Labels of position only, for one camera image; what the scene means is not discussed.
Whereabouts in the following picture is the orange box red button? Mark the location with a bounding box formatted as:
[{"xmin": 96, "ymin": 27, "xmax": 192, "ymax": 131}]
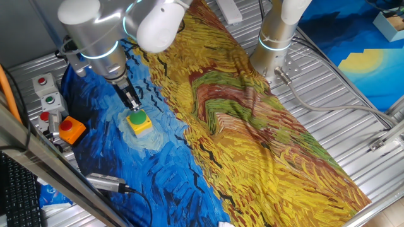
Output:
[{"xmin": 58, "ymin": 115, "xmax": 87, "ymax": 146}]

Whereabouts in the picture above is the grey box green button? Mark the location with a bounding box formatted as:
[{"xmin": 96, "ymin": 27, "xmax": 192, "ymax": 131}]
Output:
[{"xmin": 40, "ymin": 91, "xmax": 69, "ymax": 117}]

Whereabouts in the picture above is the black coiled cable bundle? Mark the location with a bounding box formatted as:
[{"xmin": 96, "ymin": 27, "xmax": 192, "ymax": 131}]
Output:
[{"xmin": 59, "ymin": 36, "xmax": 78, "ymax": 57}]

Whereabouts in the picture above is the blue tissue pack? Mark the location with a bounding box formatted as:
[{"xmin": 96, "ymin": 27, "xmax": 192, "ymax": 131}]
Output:
[{"xmin": 38, "ymin": 183, "xmax": 74, "ymax": 209}]

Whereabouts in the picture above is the silver sensor on black mount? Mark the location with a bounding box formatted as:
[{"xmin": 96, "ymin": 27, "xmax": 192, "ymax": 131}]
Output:
[{"xmin": 44, "ymin": 112, "xmax": 66, "ymax": 149}]

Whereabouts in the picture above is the grey cable with metal connector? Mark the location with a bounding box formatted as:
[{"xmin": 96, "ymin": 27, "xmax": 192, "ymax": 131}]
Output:
[{"xmin": 273, "ymin": 66, "xmax": 399, "ymax": 126}]

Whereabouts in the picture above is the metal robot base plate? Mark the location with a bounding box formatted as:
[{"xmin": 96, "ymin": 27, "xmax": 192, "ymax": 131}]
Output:
[{"xmin": 268, "ymin": 56, "xmax": 302, "ymax": 85}]

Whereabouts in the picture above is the aluminium rail with bracket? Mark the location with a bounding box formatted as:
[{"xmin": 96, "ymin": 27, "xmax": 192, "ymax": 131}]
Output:
[{"xmin": 368, "ymin": 94, "xmax": 404, "ymax": 152}]

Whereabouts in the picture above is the orange hose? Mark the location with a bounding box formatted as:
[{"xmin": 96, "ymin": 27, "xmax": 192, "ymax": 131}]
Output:
[{"xmin": 0, "ymin": 64, "xmax": 22, "ymax": 124}]

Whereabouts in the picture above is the aluminium frame bar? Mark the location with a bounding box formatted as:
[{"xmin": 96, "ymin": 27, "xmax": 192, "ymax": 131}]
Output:
[{"xmin": 0, "ymin": 91, "xmax": 133, "ymax": 227}]

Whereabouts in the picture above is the grey diagonal frame post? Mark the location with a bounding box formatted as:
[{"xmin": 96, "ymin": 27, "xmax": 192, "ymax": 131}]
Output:
[{"xmin": 28, "ymin": 0, "xmax": 67, "ymax": 51}]

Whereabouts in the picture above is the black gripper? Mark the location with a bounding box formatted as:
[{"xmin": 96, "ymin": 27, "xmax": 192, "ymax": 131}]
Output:
[{"xmin": 113, "ymin": 80, "xmax": 143, "ymax": 112}]

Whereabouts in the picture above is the silver ribbed camera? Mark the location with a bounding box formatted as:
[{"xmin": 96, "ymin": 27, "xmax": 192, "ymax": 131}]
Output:
[{"xmin": 85, "ymin": 172, "xmax": 135, "ymax": 194}]

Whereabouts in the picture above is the white power strip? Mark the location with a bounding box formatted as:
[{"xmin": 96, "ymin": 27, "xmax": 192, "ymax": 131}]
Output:
[{"xmin": 215, "ymin": 0, "xmax": 243, "ymax": 25}]

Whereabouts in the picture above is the yellow box green push button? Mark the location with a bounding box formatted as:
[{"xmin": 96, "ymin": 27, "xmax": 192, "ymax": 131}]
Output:
[{"xmin": 126, "ymin": 108, "xmax": 153, "ymax": 139}]

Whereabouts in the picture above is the light blue open box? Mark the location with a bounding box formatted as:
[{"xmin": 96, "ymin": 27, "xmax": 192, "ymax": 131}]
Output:
[{"xmin": 372, "ymin": 11, "xmax": 404, "ymax": 43}]

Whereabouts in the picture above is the grey box red button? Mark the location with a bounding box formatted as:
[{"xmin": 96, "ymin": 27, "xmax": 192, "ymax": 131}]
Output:
[
  {"xmin": 37, "ymin": 110, "xmax": 63, "ymax": 133},
  {"xmin": 32, "ymin": 73, "xmax": 59, "ymax": 98}
]

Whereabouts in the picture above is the Van Gogh print cloth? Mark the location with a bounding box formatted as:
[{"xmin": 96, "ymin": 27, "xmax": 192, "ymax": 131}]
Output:
[{"xmin": 60, "ymin": 0, "xmax": 372, "ymax": 227}]

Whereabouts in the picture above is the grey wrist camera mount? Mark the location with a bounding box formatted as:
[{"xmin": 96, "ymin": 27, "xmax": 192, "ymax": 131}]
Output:
[{"xmin": 66, "ymin": 50, "xmax": 91, "ymax": 78}]

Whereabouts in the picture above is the black camera cable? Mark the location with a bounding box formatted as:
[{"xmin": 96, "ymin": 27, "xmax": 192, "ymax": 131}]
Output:
[{"xmin": 128, "ymin": 187, "xmax": 154, "ymax": 227}]

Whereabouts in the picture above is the blue sun print cloth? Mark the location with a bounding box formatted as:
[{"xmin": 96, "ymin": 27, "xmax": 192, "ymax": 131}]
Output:
[{"xmin": 298, "ymin": 0, "xmax": 404, "ymax": 113}]

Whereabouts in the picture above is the black keyboard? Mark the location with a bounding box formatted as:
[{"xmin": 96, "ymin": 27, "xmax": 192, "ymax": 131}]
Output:
[{"xmin": 0, "ymin": 151, "xmax": 44, "ymax": 227}]

